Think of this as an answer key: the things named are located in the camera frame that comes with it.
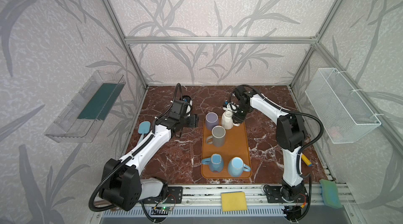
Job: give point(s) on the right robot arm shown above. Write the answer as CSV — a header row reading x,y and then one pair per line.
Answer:
x,y
290,133

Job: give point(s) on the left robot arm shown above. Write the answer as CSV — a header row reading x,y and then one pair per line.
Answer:
x,y
121,185

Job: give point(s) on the white ceramic mug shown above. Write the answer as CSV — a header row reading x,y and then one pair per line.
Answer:
x,y
227,120

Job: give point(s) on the yellow sponge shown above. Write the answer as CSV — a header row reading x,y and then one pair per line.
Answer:
x,y
235,201

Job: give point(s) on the light blue silicone spatula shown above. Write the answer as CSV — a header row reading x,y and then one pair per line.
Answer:
x,y
143,130

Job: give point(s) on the blue speckled mug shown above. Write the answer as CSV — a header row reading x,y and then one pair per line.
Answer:
x,y
215,163

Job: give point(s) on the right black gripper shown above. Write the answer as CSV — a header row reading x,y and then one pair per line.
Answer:
x,y
237,117

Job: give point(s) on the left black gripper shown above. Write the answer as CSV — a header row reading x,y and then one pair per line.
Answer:
x,y
191,120

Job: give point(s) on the green sponge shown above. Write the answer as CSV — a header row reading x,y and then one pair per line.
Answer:
x,y
330,194

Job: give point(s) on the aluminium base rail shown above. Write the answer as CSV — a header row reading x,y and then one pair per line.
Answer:
x,y
205,201

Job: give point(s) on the grey mug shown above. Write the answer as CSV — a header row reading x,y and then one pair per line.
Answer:
x,y
217,137

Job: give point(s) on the green mat in shelf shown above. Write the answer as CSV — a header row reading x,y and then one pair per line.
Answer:
x,y
102,101

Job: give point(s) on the yellow handled tool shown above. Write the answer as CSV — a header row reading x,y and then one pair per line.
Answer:
x,y
306,160

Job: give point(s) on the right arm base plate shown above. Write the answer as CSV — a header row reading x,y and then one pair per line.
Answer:
x,y
274,195

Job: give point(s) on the white wire basket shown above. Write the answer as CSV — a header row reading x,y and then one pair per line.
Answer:
x,y
345,115

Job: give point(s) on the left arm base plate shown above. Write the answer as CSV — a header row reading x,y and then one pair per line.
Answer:
x,y
168,195

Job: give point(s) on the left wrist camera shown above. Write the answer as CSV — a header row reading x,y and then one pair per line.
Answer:
x,y
188,102

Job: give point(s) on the small green circuit board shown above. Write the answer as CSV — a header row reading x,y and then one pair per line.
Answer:
x,y
163,210

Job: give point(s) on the light blue mug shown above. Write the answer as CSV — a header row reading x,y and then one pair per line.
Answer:
x,y
236,167

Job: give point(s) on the orange rubber tray mat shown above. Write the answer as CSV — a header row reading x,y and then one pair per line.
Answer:
x,y
235,146

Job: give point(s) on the lavender mug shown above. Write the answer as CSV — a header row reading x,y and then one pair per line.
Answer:
x,y
211,120

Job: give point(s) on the clear acrylic wall shelf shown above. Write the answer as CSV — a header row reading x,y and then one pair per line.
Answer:
x,y
67,128

